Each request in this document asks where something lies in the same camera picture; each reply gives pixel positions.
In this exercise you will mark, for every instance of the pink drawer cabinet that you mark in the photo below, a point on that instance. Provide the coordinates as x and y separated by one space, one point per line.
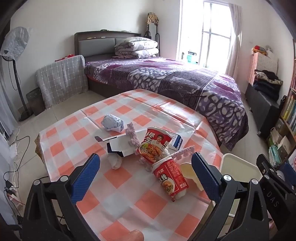
266 62

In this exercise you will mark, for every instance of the folded white quilt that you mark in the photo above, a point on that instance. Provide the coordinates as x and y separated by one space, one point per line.
136 47

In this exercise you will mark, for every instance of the pale curtain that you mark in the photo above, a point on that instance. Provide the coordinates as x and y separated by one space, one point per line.
235 34

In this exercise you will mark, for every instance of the dark wooden bed frame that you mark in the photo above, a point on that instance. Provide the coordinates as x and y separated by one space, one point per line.
97 45

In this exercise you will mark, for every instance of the black coat rack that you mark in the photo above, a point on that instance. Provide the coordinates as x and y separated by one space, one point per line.
157 39

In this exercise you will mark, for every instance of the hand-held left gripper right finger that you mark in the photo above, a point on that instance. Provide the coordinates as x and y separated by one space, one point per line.
205 178

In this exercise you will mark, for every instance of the plastic covered standing fan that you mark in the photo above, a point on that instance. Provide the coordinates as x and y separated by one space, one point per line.
16 38

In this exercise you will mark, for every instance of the dark flat board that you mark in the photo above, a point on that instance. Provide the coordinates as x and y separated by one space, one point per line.
34 102

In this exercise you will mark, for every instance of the plaid bag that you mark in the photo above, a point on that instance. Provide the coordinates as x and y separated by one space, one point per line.
152 18

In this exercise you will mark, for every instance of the pale paper ball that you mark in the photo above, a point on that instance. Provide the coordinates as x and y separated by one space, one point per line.
112 122

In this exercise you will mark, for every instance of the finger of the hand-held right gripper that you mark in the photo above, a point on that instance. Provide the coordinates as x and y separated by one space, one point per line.
291 173
274 192

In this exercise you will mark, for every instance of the white carton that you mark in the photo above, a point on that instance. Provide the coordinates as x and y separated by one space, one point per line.
122 148

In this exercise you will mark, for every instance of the small blue white box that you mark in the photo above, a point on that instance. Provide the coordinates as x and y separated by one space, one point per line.
177 141

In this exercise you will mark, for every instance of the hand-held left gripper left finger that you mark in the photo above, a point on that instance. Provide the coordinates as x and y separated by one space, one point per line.
84 178

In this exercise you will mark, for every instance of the person's left hand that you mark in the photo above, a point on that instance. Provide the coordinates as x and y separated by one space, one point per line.
136 236

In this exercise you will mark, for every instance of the bed with purple bedspread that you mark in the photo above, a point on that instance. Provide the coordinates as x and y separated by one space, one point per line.
173 76

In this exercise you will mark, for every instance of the white power strip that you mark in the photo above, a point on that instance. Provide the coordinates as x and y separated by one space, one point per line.
11 194

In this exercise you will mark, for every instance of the red cloth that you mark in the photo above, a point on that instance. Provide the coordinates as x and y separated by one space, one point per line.
68 56

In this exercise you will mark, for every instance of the grey checked cushion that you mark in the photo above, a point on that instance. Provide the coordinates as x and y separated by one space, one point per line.
60 78

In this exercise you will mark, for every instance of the black bench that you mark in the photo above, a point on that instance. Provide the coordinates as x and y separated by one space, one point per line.
261 109

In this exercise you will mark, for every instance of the white tissue wad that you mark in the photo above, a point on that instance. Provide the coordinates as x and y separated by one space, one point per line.
115 162

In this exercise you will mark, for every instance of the cream plastic lid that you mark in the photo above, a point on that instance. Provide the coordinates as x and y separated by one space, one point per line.
188 172

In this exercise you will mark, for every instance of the wooden bookshelf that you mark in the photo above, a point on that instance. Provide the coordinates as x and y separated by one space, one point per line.
283 110

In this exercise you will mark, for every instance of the cream plastic bin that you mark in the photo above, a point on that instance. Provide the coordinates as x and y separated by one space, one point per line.
238 164

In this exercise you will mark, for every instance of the blue green crate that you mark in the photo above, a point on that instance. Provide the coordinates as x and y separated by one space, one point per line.
190 58

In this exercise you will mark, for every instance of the window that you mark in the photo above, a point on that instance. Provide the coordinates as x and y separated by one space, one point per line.
215 18

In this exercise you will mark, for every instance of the pile of dark clothes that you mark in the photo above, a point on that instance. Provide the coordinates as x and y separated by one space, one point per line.
268 85

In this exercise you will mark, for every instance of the row of books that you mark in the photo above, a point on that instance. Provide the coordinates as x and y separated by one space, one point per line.
290 106

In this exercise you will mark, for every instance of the red noodle cup with portrait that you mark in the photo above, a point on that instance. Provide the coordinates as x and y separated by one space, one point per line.
152 148

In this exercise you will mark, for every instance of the orange checked tablecloth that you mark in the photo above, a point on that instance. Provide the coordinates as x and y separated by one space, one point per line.
76 129

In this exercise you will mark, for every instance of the pink foam strip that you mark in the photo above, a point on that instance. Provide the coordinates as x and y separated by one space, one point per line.
131 131
182 153

